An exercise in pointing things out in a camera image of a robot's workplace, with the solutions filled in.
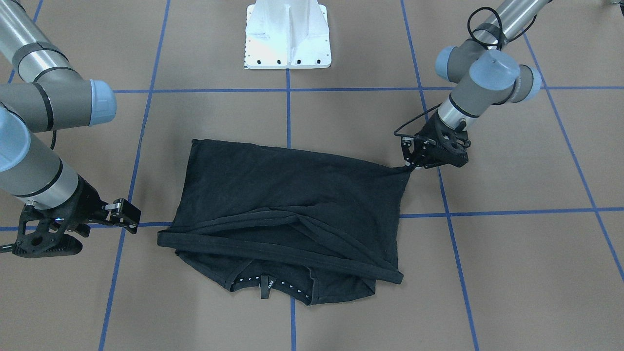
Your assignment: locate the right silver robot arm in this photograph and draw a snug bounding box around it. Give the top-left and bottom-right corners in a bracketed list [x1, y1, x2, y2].
[0, 0, 142, 258]

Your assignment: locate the black printed t-shirt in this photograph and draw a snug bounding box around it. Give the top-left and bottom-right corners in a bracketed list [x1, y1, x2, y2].
[157, 139, 412, 305]

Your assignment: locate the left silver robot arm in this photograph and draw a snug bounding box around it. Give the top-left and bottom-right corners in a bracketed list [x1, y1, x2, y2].
[394, 0, 547, 169]

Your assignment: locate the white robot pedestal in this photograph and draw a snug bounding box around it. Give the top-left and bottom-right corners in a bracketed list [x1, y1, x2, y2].
[244, 0, 332, 70]

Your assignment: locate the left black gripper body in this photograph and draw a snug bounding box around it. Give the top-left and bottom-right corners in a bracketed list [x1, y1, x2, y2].
[401, 116, 471, 169]

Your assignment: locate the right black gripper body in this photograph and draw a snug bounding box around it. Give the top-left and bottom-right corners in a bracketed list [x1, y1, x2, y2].
[12, 177, 108, 258]

